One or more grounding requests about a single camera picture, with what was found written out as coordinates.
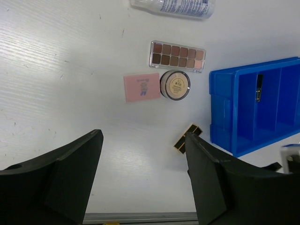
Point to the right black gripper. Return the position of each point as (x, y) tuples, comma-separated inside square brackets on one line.
[(290, 156)]

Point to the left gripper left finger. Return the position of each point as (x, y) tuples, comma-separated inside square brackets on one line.
[(54, 188)]

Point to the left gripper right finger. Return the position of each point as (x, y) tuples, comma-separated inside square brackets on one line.
[(229, 191)]

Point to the round powder jar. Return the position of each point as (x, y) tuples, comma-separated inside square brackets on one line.
[(175, 85)]

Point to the pink square compact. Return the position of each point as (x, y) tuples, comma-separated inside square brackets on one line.
[(142, 87)]

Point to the white lotion bottle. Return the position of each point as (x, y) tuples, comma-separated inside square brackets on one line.
[(192, 9)]

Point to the blue plastic organizer bin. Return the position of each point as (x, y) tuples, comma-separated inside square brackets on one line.
[(240, 124)]

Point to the brown eyeshadow palette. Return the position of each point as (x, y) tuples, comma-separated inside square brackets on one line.
[(176, 57)]

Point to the aluminium rail front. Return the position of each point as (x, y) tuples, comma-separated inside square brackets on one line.
[(126, 218)]

